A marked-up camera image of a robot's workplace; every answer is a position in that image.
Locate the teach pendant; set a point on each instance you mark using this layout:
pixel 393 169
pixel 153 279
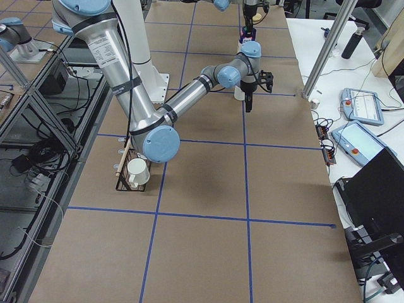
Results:
pixel 357 142
pixel 362 105

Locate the near teach pendant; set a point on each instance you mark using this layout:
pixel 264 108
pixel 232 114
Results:
pixel 357 142

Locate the black wire cup rack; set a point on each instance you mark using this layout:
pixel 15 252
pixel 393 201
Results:
pixel 127 154

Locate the milk carton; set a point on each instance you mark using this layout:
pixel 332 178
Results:
pixel 244 36

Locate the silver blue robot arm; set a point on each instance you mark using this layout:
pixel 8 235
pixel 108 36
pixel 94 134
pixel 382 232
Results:
pixel 14 34
pixel 113 31

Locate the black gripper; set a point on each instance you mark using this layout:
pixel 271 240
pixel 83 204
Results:
pixel 247 87
pixel 249 12

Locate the white cup in rack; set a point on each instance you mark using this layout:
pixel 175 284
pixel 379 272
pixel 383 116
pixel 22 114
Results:
pixel 138 172

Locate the black water bottle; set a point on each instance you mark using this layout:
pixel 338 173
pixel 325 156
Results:
pixel 352 43

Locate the small white tape roll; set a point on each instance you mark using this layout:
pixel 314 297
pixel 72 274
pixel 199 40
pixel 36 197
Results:
pixel 314 103

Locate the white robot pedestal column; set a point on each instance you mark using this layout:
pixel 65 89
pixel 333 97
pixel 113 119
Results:
pixel 155 83

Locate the white ribbed mug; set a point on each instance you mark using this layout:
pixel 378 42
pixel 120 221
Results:
pixel 239 94

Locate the wooden board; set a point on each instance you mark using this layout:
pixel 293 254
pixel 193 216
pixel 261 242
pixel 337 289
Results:
pixel 391 43

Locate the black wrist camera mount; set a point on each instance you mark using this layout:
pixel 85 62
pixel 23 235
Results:
pixel 265 81

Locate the black monitor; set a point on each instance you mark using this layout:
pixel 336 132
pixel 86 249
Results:
pixel 374 200

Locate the wooden stand with round base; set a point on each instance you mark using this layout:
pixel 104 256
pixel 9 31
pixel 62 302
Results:
pixel 257 18

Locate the aluminium frame post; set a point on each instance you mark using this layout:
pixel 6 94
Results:
pixel 336 29

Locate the black orange connector strip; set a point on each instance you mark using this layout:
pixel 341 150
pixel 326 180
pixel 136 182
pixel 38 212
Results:
pixel 326 144

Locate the far teach pendant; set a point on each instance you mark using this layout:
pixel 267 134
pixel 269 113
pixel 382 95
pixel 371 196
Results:
pixel 362 105

